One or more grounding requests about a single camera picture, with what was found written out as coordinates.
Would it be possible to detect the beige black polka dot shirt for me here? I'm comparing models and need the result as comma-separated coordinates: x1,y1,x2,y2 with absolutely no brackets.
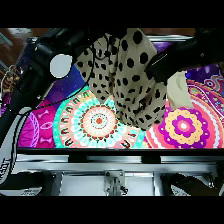
74,27,170,132

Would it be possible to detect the silver frame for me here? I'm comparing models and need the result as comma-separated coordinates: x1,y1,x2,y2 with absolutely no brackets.
0,34,224,197

